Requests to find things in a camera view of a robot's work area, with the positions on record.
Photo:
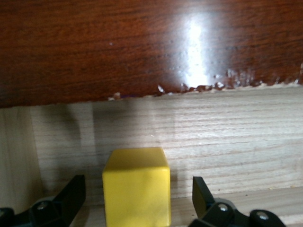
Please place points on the yellow cube block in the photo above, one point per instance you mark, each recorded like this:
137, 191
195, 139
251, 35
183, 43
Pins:
136, 189

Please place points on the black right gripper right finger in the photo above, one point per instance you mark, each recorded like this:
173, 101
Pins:
213, 210

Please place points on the dark brown wooden cabinet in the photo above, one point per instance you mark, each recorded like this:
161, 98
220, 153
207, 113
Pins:
94, 47

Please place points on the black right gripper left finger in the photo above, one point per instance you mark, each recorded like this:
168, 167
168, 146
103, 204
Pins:
59, 203

